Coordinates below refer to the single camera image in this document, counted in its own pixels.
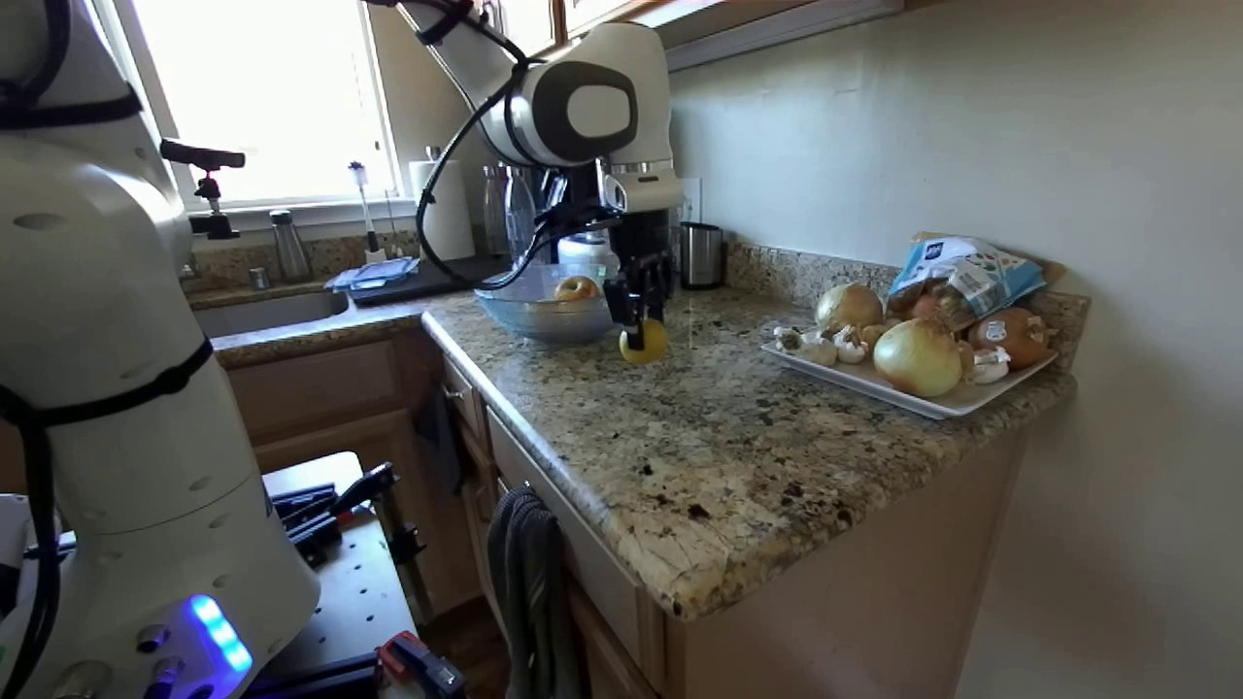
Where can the gray hanging towel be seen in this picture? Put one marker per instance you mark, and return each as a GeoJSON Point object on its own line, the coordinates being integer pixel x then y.
{"type": "Point", "coordinates": [528, 594]}

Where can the stainless steel cup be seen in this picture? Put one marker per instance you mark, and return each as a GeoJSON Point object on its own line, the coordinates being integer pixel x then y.
{"type": "Point", "coordinates": [701, 256]}

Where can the clear glass bowl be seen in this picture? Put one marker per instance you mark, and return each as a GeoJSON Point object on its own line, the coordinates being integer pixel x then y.
{"type": "Point", "coordinates": [518, 314]}

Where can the yellow lemon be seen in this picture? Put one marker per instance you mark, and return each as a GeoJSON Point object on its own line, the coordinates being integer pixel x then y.
{"type": "Point", "coordinates": [642, 341]}

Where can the black ribbed drying mat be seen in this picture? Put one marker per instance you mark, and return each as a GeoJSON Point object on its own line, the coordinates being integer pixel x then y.
{"type": "Point", "coordinates": [449, 278]}

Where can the white paper towel roll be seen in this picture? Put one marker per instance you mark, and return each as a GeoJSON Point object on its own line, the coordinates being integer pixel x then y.
{"type": "Point", "coordinates": [449, 220]}

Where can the metal sink faucet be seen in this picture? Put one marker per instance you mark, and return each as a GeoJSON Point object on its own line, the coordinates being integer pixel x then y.
{"type": "Point", "coordinates": [290, 246]}

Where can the bright window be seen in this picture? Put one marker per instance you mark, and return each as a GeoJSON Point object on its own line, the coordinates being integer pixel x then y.
{"type": "Point", "coordinates": [257, 89]}

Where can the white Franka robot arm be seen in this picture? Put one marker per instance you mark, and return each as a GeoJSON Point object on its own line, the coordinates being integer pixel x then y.
{"type": "Point", "coordinates": [103, 389]}

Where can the white rectangular plate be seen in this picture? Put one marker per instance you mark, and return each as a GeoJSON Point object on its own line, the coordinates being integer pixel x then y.
{"type": "Point", "coordinates": [955, 404]}

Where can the black clamps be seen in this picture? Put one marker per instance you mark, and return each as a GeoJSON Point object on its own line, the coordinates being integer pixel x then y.
{"type": "Point", "coordinates": [313, 508]}

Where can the clear plastic measuring cup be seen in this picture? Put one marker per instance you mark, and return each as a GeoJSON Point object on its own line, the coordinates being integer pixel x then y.
{"type": "Point", "coordinates": [524, 228]}

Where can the large pale yellow onion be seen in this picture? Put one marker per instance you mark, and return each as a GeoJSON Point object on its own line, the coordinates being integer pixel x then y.
{"type": "Point", "coordinates": [918, 360]}

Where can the blue and red clamp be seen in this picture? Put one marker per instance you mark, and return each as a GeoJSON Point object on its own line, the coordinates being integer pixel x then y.
{"type": "Point", "coordinates": [414, 664]}

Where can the black camera on stand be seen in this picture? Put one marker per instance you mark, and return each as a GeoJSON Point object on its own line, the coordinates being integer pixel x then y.
{"type": "Point", "coordinates": [204, 160]}

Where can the white wall outlet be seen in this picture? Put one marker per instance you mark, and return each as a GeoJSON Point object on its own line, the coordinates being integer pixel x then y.
{"type": "Point", "coordinates": [692, 195]}

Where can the red yellow apple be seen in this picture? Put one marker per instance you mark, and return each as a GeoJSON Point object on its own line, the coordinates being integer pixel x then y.
{"type": "Point", "coordinates": [576, 292]}

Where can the wooden upper cabinet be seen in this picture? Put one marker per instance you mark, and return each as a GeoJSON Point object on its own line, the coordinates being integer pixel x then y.
{"type": "Point", "coordinates": [777, 20]}

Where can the small yellow onion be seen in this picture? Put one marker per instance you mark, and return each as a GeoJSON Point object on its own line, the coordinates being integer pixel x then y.
{"type": "Point", "coordinates": [849, 307]}

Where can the silver ice cream maker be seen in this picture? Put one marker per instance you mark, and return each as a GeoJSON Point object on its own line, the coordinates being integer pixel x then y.
{"type": "Point", "coordinates": [589, 252]}

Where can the white mushroom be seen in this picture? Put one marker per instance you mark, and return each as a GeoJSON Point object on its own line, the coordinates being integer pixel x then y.
{"type": "Point", "coordinates": [815, 351]}
{"type": "Point", "coordinates": [990, 361]}
{"type": "Point", "coordinates": [990, 332]}
{"type": "Point", "coordinates": [786, 340]}
{"type": "Point", "coordinates": [853, 341]}

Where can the black perforated robot table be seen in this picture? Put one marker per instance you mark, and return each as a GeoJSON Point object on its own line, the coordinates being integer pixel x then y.
{"type": "Point", "coordinates": [352, 607]}

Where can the blue plastic food package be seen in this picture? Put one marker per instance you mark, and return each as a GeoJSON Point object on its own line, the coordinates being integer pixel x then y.
{"type": "Point", "coordinates": [966, 272]}

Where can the kitchen sink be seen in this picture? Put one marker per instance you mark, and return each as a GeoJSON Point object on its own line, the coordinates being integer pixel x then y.
{"type": "Point", "coordinates": [257, 310]}

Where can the white dish brush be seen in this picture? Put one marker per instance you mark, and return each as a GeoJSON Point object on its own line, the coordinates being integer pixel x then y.
{"type": "Point", "coordinates": [365, 208]}

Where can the brown onion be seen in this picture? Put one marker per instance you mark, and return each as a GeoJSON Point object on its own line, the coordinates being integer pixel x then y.
{"type": "Point", "coordinates": [936, 310]}
{"type": "Point", "coordinates": [1021, 334]}

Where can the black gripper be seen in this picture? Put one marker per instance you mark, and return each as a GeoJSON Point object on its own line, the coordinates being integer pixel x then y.
{"type": "Point", "coordinates": [642, 246]}

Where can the dark hanging cloth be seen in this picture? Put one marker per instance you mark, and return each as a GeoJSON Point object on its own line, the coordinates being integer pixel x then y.
{"type": "Point", "coordinates": [444, 446]}

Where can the clear bottle with metal cap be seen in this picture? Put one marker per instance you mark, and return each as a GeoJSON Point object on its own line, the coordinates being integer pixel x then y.
{"type": "Point", "coordinates": [494, 216]}

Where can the blue dish cloth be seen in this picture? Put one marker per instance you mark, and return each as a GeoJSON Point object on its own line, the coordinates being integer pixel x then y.
{"type": "Point", "coordinates": [371, 278]}

